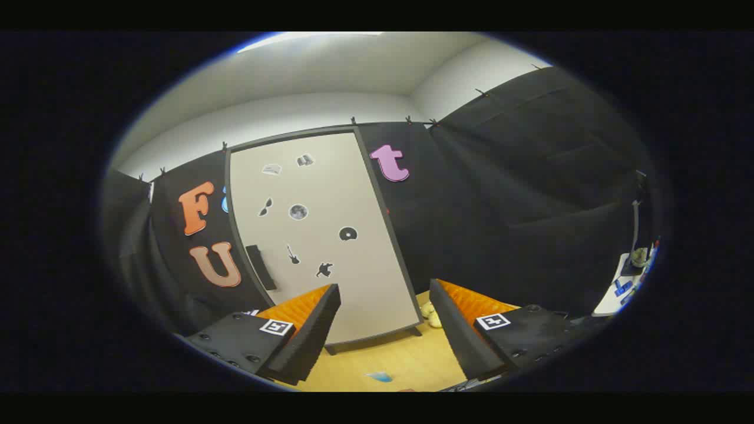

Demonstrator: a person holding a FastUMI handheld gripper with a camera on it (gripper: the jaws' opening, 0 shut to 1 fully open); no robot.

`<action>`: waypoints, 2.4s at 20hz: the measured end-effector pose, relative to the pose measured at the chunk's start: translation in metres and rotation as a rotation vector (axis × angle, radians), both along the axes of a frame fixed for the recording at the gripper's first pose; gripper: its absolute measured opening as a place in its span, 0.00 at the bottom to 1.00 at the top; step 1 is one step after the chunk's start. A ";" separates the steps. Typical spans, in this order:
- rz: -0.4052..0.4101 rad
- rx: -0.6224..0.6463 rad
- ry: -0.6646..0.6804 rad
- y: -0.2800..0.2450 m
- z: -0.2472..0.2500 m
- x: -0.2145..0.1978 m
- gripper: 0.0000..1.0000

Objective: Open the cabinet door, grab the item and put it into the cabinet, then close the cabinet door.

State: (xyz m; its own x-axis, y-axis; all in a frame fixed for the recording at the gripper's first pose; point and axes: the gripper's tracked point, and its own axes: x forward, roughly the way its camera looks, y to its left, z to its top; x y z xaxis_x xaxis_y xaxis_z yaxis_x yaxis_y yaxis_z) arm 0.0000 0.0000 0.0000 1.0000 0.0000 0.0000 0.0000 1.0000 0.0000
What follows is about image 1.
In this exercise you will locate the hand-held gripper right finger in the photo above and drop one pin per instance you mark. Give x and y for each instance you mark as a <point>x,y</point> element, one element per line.
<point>456,330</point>

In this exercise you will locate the black backdrop cloth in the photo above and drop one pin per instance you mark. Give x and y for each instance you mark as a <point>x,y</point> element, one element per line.
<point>500,206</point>

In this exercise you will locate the pale yellow round object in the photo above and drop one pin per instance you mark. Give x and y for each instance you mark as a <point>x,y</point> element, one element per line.
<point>426,309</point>
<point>435,321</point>

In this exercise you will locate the white cabinet with dark frame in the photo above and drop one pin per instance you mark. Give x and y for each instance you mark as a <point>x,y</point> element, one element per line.
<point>365,282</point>

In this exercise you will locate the white side table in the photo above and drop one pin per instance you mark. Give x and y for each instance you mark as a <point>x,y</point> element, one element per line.
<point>609,300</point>

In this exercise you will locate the small blue object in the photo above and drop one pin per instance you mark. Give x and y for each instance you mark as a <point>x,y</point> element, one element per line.
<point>622,288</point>

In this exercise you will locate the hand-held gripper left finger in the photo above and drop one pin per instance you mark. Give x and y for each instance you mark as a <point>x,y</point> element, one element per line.
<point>312,330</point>

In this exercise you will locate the blue and white cosmetic tube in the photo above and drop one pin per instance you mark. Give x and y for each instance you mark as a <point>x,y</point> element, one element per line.
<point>380,376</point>

